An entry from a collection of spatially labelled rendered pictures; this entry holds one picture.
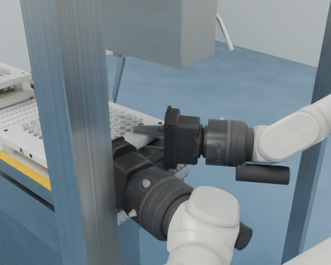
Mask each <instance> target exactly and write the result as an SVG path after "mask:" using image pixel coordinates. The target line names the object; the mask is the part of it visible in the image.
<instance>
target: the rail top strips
mask: <svg viewBox="0 0 331 265"><path fill-rule="evenodd" d="M0 159H1V160H2V161H4V162H6V163H7V164H9V165H11V166H12V167H14V168H15V169H17V170H18V171H20V172H22V173H23V174H25V175H26V176H28V177H29V178H31V179H32V180H34V181H36V182H37V183H39V184H40V185H42V186H44V187H45V188H47V189H48V190H50V191H51V187H50V181H49V179H47V178H45V177H44V176H42V175H40V174H39V173H37V172H35V171H34V170H32V169H30V168H29V167H27V166H25V165H24V164H22V163H21V162H19V161H18V160H16V159H14V158H13V157H11V156H9V155H8V154H6V153H4V152H3V151H1V150H0Z"/></svg>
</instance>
